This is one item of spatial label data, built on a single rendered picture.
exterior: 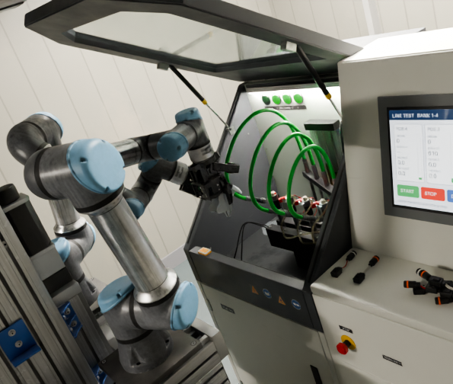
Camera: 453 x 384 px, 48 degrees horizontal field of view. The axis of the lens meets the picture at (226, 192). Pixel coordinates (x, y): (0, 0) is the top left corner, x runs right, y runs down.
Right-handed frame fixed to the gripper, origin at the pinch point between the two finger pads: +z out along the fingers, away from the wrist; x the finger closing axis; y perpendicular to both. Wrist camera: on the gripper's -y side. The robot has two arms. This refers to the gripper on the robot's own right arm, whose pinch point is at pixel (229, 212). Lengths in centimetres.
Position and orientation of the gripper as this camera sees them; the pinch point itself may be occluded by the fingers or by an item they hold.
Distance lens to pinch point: 161.4
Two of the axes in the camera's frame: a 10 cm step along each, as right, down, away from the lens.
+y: -7.2, 4.8, -5.1
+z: 3.2, 8.7, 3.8
